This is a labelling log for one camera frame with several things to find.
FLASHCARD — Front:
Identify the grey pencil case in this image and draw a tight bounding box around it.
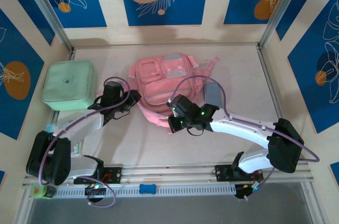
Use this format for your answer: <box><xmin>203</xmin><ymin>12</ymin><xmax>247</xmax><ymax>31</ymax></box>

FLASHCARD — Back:
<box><xmin>203</xmin><ymin>82</ymin><xmax>226</xmax><ymax>110</ymax></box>

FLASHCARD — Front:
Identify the pink backpack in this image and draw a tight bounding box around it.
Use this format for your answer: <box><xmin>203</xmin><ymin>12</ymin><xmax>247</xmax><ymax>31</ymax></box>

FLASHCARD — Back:
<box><xmin>94</xmin><ymin>53</ymin><xmax>222</xmax><ymax>136</ymax></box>

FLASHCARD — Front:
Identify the mint green zip case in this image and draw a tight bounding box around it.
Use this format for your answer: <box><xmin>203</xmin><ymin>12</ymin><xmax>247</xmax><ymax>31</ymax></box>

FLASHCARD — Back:
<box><xmin>41</xmin><ymin>59</ymin><xmax>98</xmax><ymax>111</ymax></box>

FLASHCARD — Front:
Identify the green orange paper packet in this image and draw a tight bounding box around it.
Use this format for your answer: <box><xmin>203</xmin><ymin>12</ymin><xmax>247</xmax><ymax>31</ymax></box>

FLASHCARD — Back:
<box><xmin>70</xmin><ymin>139</ymin><xmax>86</xmax><ymax>158</ymax></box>

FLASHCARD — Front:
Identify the blue white plastic packet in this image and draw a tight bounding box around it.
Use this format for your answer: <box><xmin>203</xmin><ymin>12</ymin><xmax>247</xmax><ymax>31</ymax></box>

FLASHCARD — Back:
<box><xmin>46</xmin><ymin>118</ymin><xmax>71</xmax><ymax>133</ymax></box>

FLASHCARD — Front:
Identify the blue bone-shaped clip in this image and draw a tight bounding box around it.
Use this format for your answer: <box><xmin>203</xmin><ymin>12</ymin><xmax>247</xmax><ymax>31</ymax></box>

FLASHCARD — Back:
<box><xmin>139</xmin><ymin>183</ymin><xmax>157</xmax><ymax>195</ymax></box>

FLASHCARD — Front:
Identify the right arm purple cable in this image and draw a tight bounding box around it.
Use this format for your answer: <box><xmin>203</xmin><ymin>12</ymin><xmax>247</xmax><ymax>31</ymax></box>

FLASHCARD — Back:
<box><xmin>168</xmin><ymin>75</ymin><xmax>320</xmax><ymax>201</ymax></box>

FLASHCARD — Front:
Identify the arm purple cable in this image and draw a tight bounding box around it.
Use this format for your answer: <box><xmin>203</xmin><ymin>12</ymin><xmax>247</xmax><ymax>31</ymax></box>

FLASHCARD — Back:
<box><xmin>38</xmin><ymin>76</ymin><xmax>132</xmax><ymax>208</ymax></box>
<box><xmin>168</xmin><ymin>75</ymin><xmax>320</xmax><ymax>201</ymax></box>

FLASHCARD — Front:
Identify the aluminium table side rail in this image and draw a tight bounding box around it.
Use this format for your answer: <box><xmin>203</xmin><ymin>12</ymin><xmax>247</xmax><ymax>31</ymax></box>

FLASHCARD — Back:
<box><xmin>38</xmin><ymin>49</ymin><xmax>76</xmax><ymax>168</ymax></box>
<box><xmin>257</xmin><ymin>45</ymin><xmax>300</xmax><ymax>162</ymax></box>

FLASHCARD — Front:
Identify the aluminium table cross rail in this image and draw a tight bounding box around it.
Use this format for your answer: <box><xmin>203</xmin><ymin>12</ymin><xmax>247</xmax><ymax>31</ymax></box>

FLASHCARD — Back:
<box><xmin>22</xmin><ymin>160</ymin><xmax>315</xmax><ymax>187</ymax></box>

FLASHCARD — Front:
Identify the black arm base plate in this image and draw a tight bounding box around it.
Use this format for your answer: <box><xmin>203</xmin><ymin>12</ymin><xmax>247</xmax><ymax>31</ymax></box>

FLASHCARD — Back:
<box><xmin>74</xmin><ymin>167</ymin><xmax>122</xmax><ymax>185</ymax></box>
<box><xmin>216</xmin><ymin>164</ymin><xmax>263</xmax><ymax>182</ymax></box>

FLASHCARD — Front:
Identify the grey slotted cable duct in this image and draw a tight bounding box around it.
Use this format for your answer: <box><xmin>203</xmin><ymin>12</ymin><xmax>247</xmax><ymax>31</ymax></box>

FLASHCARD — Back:
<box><xmin>54</xmin><ymin>184</ymin><xmax>236</xmax><ymax>198</ymax></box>

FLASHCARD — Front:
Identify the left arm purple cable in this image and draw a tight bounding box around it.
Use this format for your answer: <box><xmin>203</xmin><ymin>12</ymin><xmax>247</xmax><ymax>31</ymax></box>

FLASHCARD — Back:
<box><xmin>38</xmin><ymin>76</ymin><xmax>132</xmax><ymax>208</ymax></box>

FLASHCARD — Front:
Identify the aluminium frame post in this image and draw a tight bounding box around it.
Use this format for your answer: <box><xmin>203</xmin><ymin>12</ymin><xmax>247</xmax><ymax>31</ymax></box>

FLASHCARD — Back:
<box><xmin>258</xmin><ymin>0</ymin><xmax>301</xmax><ymax>48</ymax></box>
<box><xmin>20</xmin><ymin>0</ymin><xmax>74</xmax><ymax>51</ymax></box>

